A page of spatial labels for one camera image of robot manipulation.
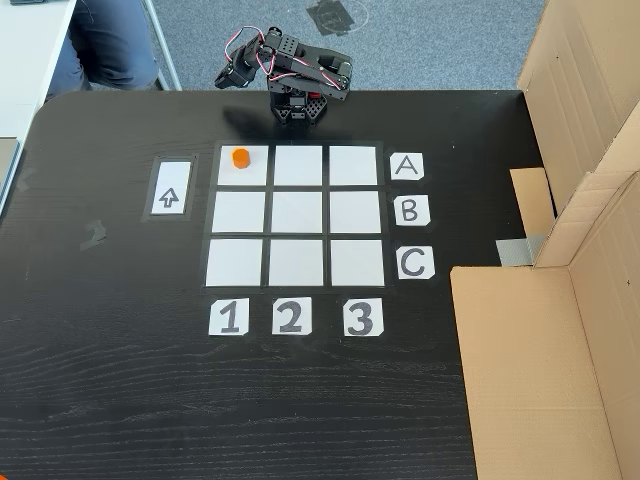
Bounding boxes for white nine-square grid sheet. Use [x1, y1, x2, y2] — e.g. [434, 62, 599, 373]
[202, 141, 394, 290]

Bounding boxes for white table leg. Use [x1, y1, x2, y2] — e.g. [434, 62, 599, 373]
[142, 0, 184, 92]

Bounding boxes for person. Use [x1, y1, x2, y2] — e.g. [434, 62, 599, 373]
[44, 0, 161, 101]

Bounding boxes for white arrow paper sheet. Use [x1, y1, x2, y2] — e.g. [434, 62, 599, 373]
[149, 160, 192, 217]

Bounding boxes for white side table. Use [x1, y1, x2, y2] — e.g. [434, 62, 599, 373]
[0, 0, 76, 139]

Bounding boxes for clear tape scraps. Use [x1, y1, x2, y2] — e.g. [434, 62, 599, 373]
[79, 219, 109, 254]

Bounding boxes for paper sheet letter B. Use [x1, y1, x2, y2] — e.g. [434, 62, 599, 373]
[394, 195, 431, 227]

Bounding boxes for paper sheet number 2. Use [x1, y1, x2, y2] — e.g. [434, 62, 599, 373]
[271, 296, 313, 335]

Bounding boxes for paper sheet letter C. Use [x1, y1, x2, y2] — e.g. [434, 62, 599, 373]
[397, 246, 435, 280]

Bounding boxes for paper sheet number 3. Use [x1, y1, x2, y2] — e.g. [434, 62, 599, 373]
[343, 298, 385, 337]

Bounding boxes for cardboard panel with small flap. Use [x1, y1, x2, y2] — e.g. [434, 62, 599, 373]
[509, 0, 640, 269]

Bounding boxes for cardboard panel with large flap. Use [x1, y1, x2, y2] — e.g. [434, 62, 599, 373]
[449, 172, 640, 480]

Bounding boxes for red white servo cable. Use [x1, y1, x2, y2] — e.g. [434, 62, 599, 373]
[223, 27, 351, 90]

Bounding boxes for grey duct tape strip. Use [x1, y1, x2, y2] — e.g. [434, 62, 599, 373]
[495, 233, 547, 267]

